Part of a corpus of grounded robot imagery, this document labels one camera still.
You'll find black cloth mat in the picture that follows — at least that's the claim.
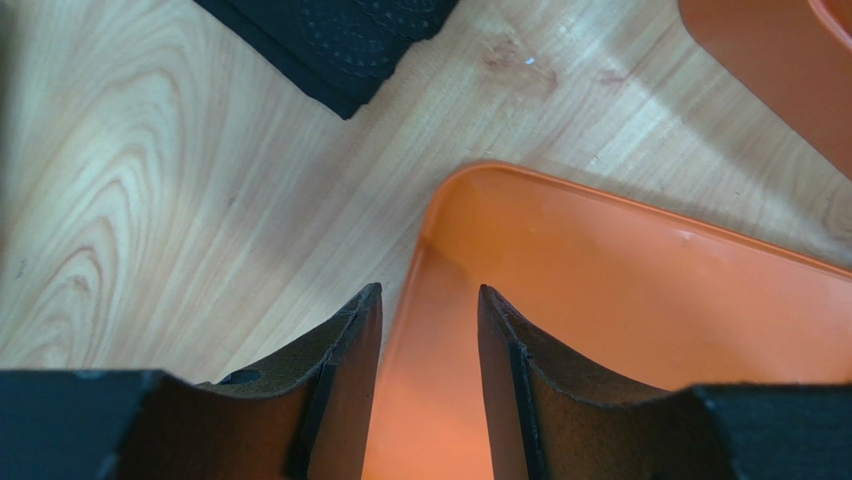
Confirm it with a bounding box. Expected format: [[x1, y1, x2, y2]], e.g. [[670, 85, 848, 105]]
[[198, 0, 456, 120]]

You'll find orange chocolate box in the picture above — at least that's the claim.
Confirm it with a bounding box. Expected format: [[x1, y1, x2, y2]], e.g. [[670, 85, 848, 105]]
[[678, 0, 851, 176]]

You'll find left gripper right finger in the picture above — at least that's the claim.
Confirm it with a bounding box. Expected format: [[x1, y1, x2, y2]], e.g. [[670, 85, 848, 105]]
[[477, 285, 851, 479]]

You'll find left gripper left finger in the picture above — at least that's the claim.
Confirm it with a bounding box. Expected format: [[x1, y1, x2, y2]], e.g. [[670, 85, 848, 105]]
[[1, 283, 383, 479]]

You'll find orange tin lid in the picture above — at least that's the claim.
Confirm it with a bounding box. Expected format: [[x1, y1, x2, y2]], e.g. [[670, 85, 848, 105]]
[[363, 162, 851, 479]]

